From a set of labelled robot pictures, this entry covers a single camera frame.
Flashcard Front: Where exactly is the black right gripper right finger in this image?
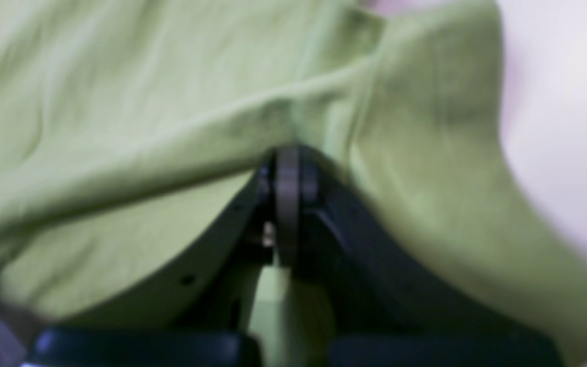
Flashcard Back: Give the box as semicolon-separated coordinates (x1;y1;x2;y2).
299;148;564;366

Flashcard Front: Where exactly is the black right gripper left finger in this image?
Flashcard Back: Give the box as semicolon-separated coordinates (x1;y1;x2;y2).
23;148;302;366

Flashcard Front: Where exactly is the green t-shirt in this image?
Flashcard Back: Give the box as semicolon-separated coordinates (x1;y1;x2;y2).
0;1;587;366

